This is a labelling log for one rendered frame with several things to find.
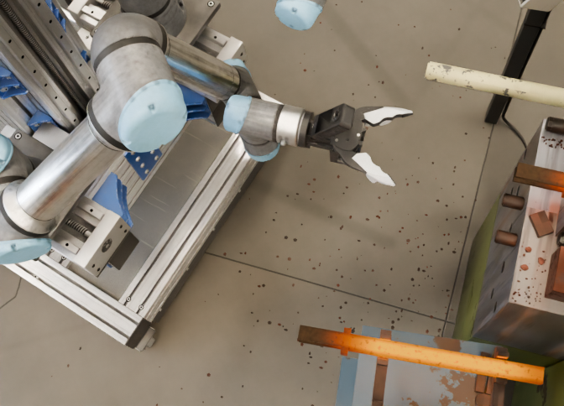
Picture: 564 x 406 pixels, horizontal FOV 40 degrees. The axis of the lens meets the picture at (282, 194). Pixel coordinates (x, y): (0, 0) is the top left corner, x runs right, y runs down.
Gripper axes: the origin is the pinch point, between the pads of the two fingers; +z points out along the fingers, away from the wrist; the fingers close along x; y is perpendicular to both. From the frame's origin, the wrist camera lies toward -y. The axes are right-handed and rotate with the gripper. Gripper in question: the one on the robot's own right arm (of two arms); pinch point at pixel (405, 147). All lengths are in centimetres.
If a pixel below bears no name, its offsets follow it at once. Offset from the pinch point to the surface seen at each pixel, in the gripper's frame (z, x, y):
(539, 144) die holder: 24.9, -10.1, 8.4
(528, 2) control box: 16.7, -37.2, 2.2
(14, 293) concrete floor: -111, 37, 100
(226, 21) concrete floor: -73, -73, 100
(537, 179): 24.2, 1.2, -1.3
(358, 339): -0.1, 35.8, 7.1
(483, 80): 14, -36, 36
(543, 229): 28.3, 7.2, 7.2
